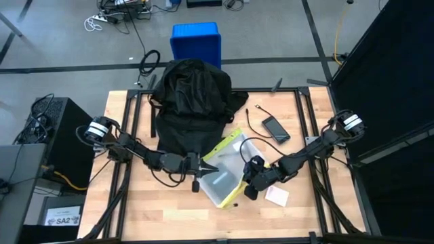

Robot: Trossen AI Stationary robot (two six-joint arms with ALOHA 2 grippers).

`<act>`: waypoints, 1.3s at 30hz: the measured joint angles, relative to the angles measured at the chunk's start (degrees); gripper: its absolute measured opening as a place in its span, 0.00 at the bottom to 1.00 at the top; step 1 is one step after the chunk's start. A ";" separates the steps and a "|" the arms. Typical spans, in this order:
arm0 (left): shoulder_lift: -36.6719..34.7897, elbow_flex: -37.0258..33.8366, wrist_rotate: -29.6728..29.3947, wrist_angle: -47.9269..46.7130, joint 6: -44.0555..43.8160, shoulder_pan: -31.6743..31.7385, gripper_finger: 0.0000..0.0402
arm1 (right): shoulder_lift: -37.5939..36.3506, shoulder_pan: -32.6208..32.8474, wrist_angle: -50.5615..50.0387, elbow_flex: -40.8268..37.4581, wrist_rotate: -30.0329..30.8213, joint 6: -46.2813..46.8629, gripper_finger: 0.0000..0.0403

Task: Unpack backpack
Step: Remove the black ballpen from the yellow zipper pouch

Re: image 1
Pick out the blue plastic bin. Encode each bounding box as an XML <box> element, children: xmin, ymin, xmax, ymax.
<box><xmin>170</xmin><ymin>22</ymin><xmax>222</xmax><ymax>70</ymax></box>

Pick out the black coiled cable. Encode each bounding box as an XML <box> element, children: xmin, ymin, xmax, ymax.
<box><xmin>137</xmin><ymin>49</ymin><xmax>161</xmax><ymax>85</ymax></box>

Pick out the dark fabric partition screen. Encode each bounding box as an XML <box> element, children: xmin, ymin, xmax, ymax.
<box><xmin>330</xmin><ymin>0</ymin><xmax>434</xmax><ymax>244</ymax></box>

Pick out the white mesh pouch yellow zipper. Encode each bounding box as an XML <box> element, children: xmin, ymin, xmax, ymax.
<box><xmin>198</xmin><ymin>127</ymin><xmax>272</xmax><ymax>209</ymax></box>

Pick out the long yellow cable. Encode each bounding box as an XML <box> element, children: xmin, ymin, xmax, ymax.
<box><xmin>334</xmin><ymin>3</ymin><xmax>350</xmax><ymax>65</ymax></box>

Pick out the black computer tower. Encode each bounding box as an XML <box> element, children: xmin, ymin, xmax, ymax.
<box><xmin>25</xmin><ymin>97</ymin><xmax>102</xmax><ymax>190</ymax></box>

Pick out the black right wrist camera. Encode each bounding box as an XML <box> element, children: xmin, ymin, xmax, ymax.
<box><xmin>245</xmin><ymin>155</ymin><xmax>265</xmax><ymax>172</ymax></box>

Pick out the grey metal bar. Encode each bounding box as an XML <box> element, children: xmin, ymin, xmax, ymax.
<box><xmin>0</xmin><ymin>12</ymin><xmax>24</xmax><ymax>37</ymax></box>

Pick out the white coiled cable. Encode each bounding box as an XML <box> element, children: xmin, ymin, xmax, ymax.
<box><xmin>83</xmin><ymin>16</ymin><xmax>103</xmax><ymax>33</ymax></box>

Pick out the short yellow cable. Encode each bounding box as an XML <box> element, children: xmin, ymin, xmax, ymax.
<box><xmin>42</xmin><ymin>165</ymin><xmax>88</xmax><ymax>191</ymax></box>

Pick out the black camera cable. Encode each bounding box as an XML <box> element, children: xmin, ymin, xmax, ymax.
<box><xmin>151</xmin><ymin>167</ymin><xmax>186</xmax><ymax>188</ymax></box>
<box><xmin>239</xmin><ymin>137</ymin><xmax>288</xmax><ymax>163</ymax></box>

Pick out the black backpack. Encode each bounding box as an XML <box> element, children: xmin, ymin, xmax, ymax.
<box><xmin>149</xmin><ymin>58</ymin><xmax>250</xmax><ymax>157</ymax></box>

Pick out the black box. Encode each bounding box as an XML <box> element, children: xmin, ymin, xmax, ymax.
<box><xmin>37</xmin><ymin>195</ymin><xmax>85</xmax><ymax>244</ymax></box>

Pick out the black right camera cable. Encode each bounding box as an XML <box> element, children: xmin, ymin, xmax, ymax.
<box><xmin>239</xmin><ymin>137</ymin><xmax>288</xmax><ymax>163</ymax></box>

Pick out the pale pink note pad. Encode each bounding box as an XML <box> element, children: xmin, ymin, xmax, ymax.
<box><xmin>264</xmin><ymin>185</ymin><xmax>290</xmax><ymax>207</ymax></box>

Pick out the black left camera cable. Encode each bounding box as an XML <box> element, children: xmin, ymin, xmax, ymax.
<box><xmin>151</xmin><ymin>167</ymin><xmax>186</xmax><ymax>188</ymax></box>

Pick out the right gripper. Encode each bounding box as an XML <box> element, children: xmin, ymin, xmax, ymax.
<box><xmin>241</xmin><ymin>165</ymin><xmax>282</xmax><ymax>201</ymax></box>

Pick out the white SA2 label sheet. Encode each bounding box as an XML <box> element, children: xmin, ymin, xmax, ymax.
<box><xmin>43</xmin><ymin>205</ymin><xmax>82</xmax><ymax>227</ymax></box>

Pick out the black metal table frame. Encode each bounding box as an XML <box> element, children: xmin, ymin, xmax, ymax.
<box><xmin>77</xmin><ymin>74</ymin><xmax>374</xmax><ymax>244</ymax></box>

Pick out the black flat device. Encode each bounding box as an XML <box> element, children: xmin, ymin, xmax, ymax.
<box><xmin>186</xmin><ymin>0</ymin><xmax>223</xmax><ymax>8</ymax></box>

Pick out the black cable bundle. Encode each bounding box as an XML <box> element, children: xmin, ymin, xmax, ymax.
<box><xmin>13</xmin><ymin>94</ymin><xmax>57</xmax><ymax>145</ymax></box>

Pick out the black charger cable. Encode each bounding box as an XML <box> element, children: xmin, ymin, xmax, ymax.
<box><xmin>245</xmin><ymin>104</ymin><xmax>275</xmax><ymax>139</ymax></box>

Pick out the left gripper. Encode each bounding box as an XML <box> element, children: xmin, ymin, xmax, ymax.
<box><xmin>182</xmin><ymin>152</ymin><xmax>220</xmax><ymax>178</ymax></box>

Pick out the grey metal crossbar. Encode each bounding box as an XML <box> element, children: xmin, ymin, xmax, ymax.
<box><xmin>352</xmin><ymin>123</ymin><xmax>434</xmax><ymax>167</ymax></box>

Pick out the black adapter and cable cluster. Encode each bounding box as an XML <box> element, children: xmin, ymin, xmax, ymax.
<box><xmin>98</xmin><ymin>0</ymin><xmax>153</xmax><ymax>22</ymax></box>

